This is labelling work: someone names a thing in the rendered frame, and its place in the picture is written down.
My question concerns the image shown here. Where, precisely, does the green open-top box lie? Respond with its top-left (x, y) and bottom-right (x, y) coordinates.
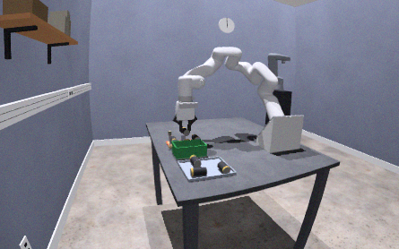
top-left (172, 139), bottom-right (207, 159)

